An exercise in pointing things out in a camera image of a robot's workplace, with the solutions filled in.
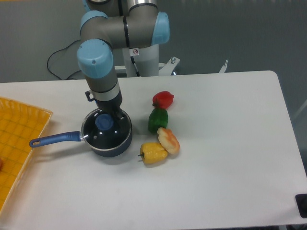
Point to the yellow plastic basket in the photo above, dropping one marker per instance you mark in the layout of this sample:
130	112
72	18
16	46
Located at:
19	124

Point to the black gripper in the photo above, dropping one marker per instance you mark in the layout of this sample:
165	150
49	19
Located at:
112	107

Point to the red bell pepper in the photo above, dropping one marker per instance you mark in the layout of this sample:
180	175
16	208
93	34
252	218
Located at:
163	100

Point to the green bell pepper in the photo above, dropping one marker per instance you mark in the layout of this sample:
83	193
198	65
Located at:
158	118

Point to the glass lid blue knob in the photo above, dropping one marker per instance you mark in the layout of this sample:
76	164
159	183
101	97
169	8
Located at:
100	130

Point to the blue saucepan with handle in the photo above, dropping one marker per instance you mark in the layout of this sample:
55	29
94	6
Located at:
62	137

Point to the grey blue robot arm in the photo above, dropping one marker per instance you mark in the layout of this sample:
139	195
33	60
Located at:
114	24

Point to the yellow bell pepper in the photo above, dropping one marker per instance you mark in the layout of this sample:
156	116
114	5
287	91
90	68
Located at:
152	152

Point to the black corner object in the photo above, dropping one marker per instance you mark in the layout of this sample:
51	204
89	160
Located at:
301	201

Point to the white bracket with bolt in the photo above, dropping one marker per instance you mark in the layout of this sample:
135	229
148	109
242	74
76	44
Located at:
224	67

